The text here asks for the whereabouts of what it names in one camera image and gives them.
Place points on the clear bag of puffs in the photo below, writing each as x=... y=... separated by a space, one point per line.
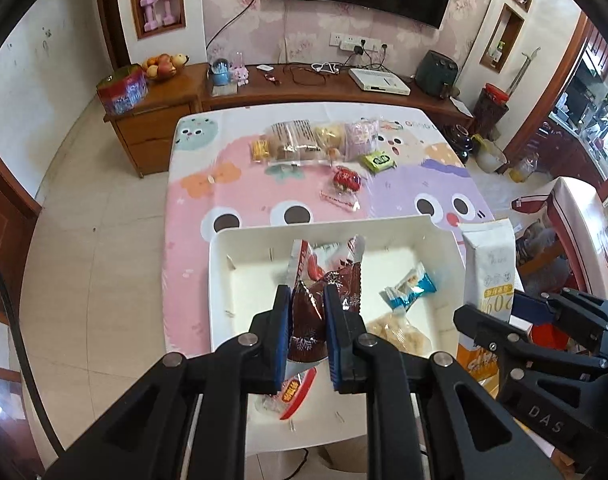
x=399 y=335

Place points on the pink clear snack pack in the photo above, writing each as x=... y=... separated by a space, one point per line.
x=361 y=137

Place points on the blue snow globe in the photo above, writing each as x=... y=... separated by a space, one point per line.
x=220 y=74

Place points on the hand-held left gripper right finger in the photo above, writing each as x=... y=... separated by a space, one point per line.
x=334 y=340

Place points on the wooden television cabinet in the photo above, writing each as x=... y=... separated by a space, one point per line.
x=154 y=125

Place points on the pink dumbbell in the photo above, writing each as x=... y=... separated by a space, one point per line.
x=149 y=12
x=165 y=7

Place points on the dark jar with red lid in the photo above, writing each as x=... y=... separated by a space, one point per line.
x=490 y=110

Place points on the blue white candy packet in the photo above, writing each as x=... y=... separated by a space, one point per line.
x=409 y=290

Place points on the dark red snowflake packet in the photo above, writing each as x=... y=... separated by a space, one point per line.
x=306 y=320

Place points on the small yellow snack packet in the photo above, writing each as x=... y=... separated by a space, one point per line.
x=259 y=151

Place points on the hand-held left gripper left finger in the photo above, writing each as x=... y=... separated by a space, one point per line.
x=281 y=340

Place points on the white wall socket strip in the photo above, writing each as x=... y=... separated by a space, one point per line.
x=349 y=40

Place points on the white plastic tray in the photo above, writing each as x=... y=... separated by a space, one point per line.
x=244 y=280

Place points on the printed cartoon tablecloth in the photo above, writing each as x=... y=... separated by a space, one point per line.
x=194 y=220

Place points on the dark green air fryer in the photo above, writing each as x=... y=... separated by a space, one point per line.
x=436 y=76

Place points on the wall niche with dumbbells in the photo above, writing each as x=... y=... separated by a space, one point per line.
x=179 y=0

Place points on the pale card under globe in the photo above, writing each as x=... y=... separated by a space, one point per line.
x=224 y=90

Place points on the white set-top box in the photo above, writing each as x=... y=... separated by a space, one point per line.
x=379 y=81

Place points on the dark ceramic stew pot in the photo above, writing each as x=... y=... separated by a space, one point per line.
x=461 y=142

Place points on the red white cookie packet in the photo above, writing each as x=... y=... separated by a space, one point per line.
x=301 y=260

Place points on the red plastic basin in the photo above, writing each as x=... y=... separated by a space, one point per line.
x=546 y=335

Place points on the bowl of fruit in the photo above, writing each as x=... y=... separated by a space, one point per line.
x=161 y=67

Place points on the white paper sheet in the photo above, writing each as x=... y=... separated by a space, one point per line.
x=461 y=106

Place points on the white covered appliance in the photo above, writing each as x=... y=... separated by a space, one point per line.
x=579 y=230

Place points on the red pouch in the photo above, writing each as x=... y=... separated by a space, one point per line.
x=531 y=205

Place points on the small white device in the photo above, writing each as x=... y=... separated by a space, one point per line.
x=265 y=67

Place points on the colourful round tin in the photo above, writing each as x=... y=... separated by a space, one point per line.
x=121 y=91

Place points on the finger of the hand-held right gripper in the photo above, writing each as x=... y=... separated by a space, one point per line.
x=531 y=307
x=489 y=330

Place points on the white orange oat packet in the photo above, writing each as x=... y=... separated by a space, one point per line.
x=489 y=265

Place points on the white jug with yellow lid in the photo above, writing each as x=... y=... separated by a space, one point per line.
x=491 y=157

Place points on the clear bag of yellow pastries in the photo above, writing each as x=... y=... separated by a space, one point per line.
x=330 y=139

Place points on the yellow oil bottle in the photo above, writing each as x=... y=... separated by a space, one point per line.
x=521 y=171

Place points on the red packet with orange print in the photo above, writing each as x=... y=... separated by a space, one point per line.
x=294 y=392

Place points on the large brown bread pack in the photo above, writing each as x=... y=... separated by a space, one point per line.
x=291 y=140

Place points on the tall wall niche with bottle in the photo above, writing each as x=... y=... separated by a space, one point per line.
x=506 y=30

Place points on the small red candy packet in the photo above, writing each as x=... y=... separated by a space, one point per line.
x=348 y=178

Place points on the small red trinket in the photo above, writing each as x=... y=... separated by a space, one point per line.
x=271 y=79

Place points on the green snack packet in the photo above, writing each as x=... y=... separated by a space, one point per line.
x=380 y=161

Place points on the brown wooden door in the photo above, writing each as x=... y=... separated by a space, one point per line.
x=4 y=230

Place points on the pink toy figure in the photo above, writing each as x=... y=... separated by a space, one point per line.
x=240 y=72

